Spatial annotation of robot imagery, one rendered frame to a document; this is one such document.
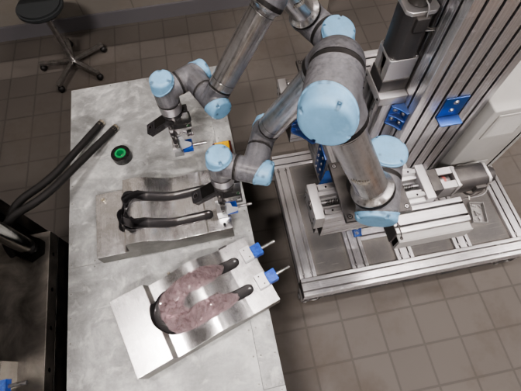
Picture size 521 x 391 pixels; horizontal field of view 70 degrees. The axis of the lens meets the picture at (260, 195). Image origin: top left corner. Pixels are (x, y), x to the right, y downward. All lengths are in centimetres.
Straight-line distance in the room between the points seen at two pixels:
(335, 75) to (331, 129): 10
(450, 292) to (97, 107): 210
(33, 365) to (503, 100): 175
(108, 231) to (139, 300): 32
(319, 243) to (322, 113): 143
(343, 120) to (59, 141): 250
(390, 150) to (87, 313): 115
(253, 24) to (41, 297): 119
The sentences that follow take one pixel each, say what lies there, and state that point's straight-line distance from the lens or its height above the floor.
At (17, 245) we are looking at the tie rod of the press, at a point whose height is 91.
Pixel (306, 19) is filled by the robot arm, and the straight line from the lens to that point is 142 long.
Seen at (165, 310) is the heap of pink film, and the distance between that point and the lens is 132.
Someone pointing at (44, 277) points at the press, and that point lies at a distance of 164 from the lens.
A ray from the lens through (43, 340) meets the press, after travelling 158.
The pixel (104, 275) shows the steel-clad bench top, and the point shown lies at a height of 80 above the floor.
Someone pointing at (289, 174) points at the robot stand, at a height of 23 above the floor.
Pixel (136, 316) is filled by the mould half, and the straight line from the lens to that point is 133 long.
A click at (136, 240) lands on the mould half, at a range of 137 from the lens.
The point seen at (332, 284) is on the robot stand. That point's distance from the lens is 200.
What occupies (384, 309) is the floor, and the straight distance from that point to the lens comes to 227.
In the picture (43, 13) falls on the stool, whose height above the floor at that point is 55.
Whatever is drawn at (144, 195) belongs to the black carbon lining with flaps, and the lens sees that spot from 145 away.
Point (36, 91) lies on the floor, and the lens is 339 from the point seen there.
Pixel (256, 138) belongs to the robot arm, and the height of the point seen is 126.
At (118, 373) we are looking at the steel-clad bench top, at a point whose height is 80.
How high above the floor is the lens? 215
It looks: 64 degrees down
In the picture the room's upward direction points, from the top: 3 degrees counter-clockwise
